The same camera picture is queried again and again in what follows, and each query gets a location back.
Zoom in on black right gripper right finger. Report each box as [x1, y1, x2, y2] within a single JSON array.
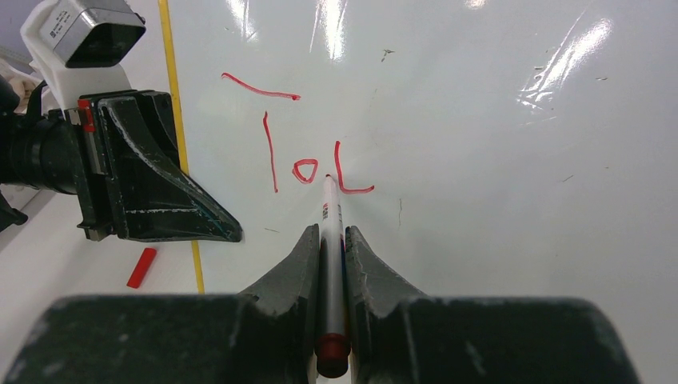
[[345, 226, 640, 383]]

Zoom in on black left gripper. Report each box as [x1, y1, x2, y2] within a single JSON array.
[[64, 91, 243, 242]]

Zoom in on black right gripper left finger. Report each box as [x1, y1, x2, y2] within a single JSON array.
[[5, 225, 320, 383]]

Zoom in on red capped whiteboard marker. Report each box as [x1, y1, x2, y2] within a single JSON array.
[[314, 174, 351, 378]]

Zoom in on red marker cap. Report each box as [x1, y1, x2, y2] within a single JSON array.
[[126, 247, 158, 289]]

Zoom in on yellow framed whiteboard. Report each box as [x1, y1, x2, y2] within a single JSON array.
[[165, 1, 677, 383]]

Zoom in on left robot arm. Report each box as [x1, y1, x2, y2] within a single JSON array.
[[1, 82, 243, 242]]

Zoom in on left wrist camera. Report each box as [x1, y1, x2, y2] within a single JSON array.
[[20, 0, 146, 110]]

